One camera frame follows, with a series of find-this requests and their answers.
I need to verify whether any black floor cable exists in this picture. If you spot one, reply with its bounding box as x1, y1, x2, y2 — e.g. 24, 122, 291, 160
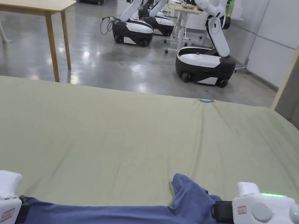
100, 16, 118, 37

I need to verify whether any white desk with wooden top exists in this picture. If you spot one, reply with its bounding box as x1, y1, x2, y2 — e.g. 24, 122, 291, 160
162, 1, 205, 57

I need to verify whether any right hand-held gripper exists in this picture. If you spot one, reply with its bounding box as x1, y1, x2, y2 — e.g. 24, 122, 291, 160
211, 179, 299, 224

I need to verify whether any bed with pale green sheet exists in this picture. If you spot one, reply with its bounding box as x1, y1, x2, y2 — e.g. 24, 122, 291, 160
0, 74, 299, 224

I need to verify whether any light wooden table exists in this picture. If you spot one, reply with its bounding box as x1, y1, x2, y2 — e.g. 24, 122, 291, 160
0, 0, 79, 84

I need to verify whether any dark blue garment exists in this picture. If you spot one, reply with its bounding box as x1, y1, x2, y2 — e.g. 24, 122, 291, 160
17, 156, 266, 224

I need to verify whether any white and black wheeled robot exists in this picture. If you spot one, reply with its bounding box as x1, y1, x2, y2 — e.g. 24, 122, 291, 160
110, 0, 158, 48
140, 0, 178, 38
173, 0, 244, 89

